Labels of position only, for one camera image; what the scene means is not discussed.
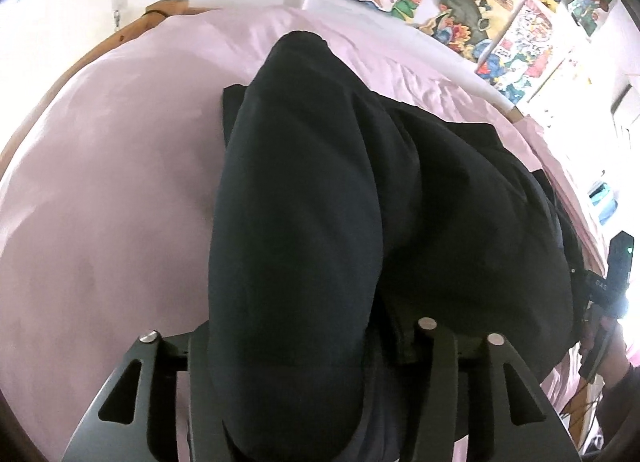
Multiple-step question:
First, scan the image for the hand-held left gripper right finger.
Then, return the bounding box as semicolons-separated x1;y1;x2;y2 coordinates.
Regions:
400;317;583;462

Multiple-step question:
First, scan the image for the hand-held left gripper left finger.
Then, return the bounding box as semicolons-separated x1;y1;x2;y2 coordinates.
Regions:
62;329;236;462

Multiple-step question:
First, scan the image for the black puffer jacket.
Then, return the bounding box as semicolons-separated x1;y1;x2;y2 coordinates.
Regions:
207;31;589;462

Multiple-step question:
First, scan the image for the person's right forearm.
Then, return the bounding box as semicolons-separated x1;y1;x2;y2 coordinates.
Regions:
594;364;640;445

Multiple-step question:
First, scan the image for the person's right hand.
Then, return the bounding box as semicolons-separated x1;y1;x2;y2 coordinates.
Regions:
582;316;633;388

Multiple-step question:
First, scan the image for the blue white device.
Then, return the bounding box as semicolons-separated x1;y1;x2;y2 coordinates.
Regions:
589;182;620;224

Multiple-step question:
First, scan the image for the pink bed sheet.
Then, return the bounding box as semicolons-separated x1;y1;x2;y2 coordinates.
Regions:
0;5;609;462

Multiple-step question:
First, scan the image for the blue cartoon calendar poster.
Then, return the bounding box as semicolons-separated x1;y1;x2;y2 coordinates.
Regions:
475;0;557;104

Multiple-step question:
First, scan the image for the mushroom print wall poster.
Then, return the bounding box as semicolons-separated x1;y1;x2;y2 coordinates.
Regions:
414;0;527;62

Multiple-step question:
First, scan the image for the wooden bed frame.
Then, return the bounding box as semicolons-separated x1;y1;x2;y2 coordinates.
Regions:
0;0;203;180

